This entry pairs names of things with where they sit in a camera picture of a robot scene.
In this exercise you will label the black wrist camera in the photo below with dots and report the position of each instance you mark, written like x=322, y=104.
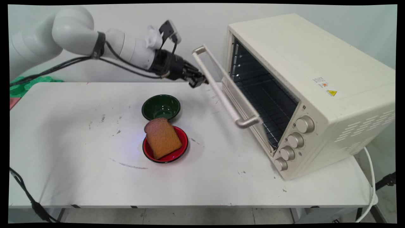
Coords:
x=170, y=30

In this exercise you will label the brown bread slice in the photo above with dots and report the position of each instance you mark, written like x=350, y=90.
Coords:
x=163, y=137

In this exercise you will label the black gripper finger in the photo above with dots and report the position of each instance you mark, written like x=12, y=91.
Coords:
x=196, y=70
x=197, y=83

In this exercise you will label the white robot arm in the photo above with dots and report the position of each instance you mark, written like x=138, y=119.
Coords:
x=72, y=28

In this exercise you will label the red enamel bowl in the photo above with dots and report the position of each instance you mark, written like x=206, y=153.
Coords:
x=178, y=148

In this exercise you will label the green foam mat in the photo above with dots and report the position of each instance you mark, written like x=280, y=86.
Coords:
x=34, y=81

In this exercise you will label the grey metal table leg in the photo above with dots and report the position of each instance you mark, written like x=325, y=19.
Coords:
x=359, y=214
x=61, y=215

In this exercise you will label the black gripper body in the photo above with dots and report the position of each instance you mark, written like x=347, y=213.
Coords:
x=171, y=66

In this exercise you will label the yellow warning sticker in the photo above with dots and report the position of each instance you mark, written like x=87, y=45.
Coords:
x=332, y=93

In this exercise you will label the cream toaster oven body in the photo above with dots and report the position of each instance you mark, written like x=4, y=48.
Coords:
x=284, y=50

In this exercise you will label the pink foam mat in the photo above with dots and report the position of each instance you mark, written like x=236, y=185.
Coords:
x=14, y=103

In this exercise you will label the green enamel bowl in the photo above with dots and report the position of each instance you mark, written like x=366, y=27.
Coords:
x=160, y=107

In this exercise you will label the cream oven knob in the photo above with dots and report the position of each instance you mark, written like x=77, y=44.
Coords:
x=305, y=124
x=281, y=164
x=287, y=153
x=295, y=140

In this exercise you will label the black stand clamp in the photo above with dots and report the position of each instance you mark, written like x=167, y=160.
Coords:
x=386, y=181

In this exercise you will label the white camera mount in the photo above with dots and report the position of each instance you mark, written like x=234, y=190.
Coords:
x=153, y=37

